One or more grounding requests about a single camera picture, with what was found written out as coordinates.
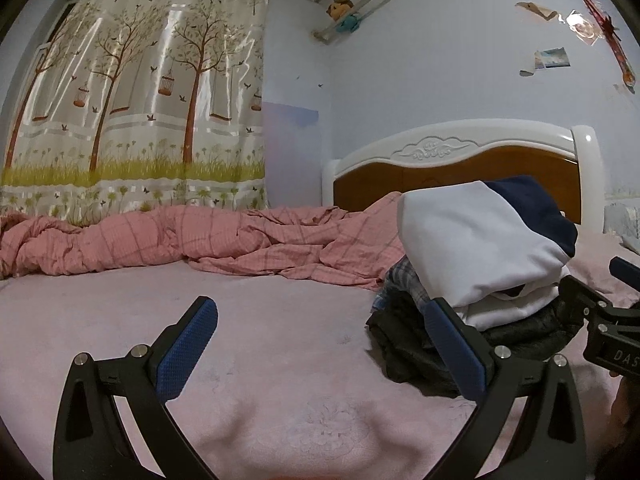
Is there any torn paper scrap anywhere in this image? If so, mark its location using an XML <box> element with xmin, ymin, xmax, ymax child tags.
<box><xmin>516</xmin><ymin>1</ymin><xmax>560</xmax><ymax>20</ymax></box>

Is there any white and wood headboard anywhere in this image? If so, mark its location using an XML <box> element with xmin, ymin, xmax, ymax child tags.
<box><xmin>321</xmin><ymin>119</ymin><xmax>606</xmax><ymax>241</ymax></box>

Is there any tree print curtain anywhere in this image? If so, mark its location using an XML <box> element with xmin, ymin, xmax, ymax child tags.
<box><xmin>0</xmin><ymin>0</ymin><xmax>271</xmax><ymax>226</ymax></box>

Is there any person's right hand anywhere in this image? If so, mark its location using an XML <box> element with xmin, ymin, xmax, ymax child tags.
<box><xmin>597</xmin><ymin>375</ymin><xmax>640</xmax><ymax>480</ymax></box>

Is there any red wall decoration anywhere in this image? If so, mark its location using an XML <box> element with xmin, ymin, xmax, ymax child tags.
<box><xmin>577</xmin><ymin>0</ymin><xmax>637</xmax><ymax>86</ymax></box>

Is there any plush toy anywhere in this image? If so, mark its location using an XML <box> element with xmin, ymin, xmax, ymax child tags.
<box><xmin>327</xmin><ymin>0</ymin><xmax>362</xmax><ymax>34</ymax></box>

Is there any patterned pillow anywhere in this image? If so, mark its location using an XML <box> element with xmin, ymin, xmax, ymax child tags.
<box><xmin>602</xmin><ymin>200</ymin><xmax>640</xmax><ymax>253</ymax></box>

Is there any pink checked quilt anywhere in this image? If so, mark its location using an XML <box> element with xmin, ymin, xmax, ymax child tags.
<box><xmin>0</xmin><ymin>191</ymin><xmax>406</xmax><ymax>292</ymax></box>

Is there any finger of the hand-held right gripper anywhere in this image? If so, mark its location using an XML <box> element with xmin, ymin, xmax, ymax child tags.
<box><xmin>609</xmin><ymin>256</ymin><xmax>640</xmax><ymax>286</ymax></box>
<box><xmin>556</xmin><ymin>275</ymin><xmax>613</xmax><ymax>333</ymax></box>

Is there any black puffer jacket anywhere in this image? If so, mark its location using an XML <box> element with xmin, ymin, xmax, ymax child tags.
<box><xmin>366</xmin><ymin>292</ymin><xmax>586</xmax><ymax>398</ymax></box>

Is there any blue plaid cloth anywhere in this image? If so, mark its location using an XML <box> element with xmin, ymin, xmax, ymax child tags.
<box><xmin>372</xmin><ymin>255</ymin><xmax>436</xmax><ymax>318</ymax></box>

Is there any shiny wall sticker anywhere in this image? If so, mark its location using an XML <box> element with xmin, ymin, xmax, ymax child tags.
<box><xmin>557</xmin><ymin>9</ymin><xmax>603</xmax><ymax>48</ymax></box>

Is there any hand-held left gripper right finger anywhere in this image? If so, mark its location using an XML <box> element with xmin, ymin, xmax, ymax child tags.
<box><xmin>424</xmin><ymin>297</ymin><xmax>588</xmax><ymax>480</ymax></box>

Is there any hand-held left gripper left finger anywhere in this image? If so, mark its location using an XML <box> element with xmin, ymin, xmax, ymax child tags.
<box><xmin>52</xmin><ymin>296</ymin><xmax>219</xmax><ymax>480</ymax></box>

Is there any white and navy jacket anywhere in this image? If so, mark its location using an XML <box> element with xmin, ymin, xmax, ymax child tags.
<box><xmin>396</xmin><ymin>175</ymin><xmax>578</xmax><ymax>331</ymax></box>

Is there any small wall photo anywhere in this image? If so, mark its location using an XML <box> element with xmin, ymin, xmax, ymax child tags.
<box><xmin>534</xmin><ymin>47</ymin><xmax>572</xmax><ymax>71</ymax></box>

